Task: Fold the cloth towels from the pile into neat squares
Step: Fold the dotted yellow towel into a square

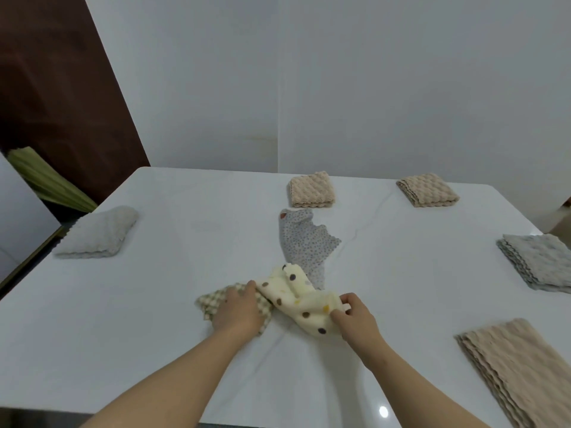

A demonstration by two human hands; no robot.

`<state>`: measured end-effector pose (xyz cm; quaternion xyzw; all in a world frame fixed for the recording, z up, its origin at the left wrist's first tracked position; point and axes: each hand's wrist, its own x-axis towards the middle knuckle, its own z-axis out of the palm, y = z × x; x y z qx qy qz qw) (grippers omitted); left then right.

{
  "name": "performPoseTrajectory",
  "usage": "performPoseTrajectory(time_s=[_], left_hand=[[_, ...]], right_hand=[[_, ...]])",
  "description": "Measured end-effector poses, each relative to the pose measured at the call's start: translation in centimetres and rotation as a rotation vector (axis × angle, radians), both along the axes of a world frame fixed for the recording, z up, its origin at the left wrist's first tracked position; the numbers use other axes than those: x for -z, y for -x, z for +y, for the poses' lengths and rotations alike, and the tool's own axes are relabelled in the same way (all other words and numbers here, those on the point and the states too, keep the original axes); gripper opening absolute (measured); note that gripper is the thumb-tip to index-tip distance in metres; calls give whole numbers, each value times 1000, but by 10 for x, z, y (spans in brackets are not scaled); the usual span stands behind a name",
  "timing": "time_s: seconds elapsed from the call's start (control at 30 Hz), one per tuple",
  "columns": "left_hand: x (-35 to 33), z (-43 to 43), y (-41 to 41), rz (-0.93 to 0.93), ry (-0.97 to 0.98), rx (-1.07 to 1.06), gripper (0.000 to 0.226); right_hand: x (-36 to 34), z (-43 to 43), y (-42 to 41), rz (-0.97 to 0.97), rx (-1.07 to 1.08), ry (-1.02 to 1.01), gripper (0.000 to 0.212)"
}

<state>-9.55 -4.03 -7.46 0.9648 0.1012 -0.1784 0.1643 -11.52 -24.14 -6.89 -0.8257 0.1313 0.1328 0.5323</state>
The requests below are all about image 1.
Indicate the person's left hand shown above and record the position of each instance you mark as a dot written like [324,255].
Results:
[238,312]

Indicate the person's right hand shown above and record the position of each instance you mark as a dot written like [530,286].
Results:
[361,329]

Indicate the green checked cloth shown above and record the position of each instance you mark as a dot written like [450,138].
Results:
[209,303]

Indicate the yellow polka dot cloth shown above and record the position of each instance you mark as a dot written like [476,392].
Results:
[299,303]

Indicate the grey floral cloth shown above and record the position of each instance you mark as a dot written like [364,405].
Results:
[305,245]

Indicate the beige textured towel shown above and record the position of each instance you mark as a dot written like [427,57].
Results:
[522,365]
[312,191]
[428,190]

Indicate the grey fluffy towel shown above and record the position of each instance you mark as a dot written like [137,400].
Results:
[540,258]
[98,231]

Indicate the person's left forearm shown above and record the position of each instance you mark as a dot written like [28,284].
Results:
[169,387]

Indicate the person's right forearm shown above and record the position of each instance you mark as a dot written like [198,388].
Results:
[419,396]

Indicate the white marble table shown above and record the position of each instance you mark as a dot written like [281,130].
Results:
[178,285]

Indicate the green folded umbrella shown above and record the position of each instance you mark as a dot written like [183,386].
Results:
[49,180]

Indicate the white cabinet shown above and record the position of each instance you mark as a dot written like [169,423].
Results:
[20,218]

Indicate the brown wooden furniture piece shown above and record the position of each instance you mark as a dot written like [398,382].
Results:
[565,203]

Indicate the dark brown wooden door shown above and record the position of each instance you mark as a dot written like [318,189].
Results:
[58,93]

